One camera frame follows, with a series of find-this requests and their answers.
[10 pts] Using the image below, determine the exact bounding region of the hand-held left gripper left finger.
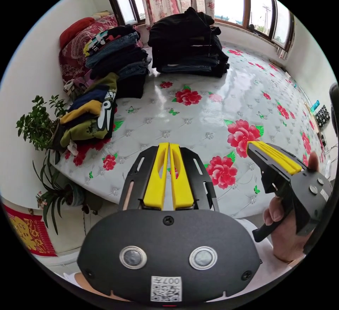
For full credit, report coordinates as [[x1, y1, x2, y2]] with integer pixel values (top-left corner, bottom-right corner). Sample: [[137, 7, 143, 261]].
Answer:
[[143, 142, 170, 211]]

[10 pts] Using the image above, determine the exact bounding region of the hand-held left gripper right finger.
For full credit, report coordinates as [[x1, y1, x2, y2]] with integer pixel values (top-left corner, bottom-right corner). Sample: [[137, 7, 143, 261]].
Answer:
[[169, 142, 196, 211]]

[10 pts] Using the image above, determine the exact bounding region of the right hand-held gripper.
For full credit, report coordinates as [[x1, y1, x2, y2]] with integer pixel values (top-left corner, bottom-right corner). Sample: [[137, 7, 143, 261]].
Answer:
[[246, 141, 333, 242]]

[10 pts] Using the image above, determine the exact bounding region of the long-leaved potted plant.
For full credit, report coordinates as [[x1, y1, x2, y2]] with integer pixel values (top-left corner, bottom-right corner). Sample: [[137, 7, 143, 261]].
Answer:
[[32, 151, 88, 235]]

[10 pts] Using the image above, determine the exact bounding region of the person's right hand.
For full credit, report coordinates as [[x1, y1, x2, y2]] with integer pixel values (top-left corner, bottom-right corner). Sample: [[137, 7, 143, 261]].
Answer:
[[263, 153, 320, 263]]

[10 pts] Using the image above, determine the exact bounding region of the bed with flowered white sheet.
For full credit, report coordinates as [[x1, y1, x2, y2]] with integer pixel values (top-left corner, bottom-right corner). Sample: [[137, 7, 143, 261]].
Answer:
[[49, 39, 335, 226]]

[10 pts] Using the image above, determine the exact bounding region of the pile of olive and navy clothes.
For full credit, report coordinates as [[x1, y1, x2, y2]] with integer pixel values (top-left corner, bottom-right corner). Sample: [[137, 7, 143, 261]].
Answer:
[[59, 72, 120, 148]]

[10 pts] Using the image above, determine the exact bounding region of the person's body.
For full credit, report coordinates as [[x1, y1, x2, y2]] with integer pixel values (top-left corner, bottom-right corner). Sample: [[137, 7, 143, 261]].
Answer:
[[233, 219, 293, 293]]

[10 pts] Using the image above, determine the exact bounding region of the pile of jeans and shirts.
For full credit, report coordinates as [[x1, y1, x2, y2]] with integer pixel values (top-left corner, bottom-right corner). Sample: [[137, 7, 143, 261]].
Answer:
[[83, 24, 153, 99]]

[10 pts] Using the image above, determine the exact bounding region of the bushy green potted plant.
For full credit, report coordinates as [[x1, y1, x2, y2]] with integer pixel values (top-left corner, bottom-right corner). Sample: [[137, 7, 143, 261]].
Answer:
[[16, 95, 68, 152]]

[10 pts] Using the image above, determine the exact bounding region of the pile of black clothes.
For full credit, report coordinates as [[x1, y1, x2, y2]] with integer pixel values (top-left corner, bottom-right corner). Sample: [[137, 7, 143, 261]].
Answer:
[[147, 7, 230, 79]]

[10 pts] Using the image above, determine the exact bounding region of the brown-framed window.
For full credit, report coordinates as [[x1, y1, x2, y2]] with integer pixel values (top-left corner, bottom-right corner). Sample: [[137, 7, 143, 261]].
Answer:
[[101, 0, 296, 60]]

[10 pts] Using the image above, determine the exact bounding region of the maroon flowered folded quilt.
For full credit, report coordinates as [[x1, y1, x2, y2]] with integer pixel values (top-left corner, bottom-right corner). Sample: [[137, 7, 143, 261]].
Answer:
[[59, 15, 120, 90]]

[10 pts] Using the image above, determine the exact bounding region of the red pillow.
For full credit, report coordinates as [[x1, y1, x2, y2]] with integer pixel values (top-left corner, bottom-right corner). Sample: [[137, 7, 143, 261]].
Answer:
[[59, 17, 96, 49]]

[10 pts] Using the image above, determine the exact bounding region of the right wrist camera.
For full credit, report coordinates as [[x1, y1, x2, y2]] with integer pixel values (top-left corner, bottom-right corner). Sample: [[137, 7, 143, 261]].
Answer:
[[302, 83, 339, 255]]

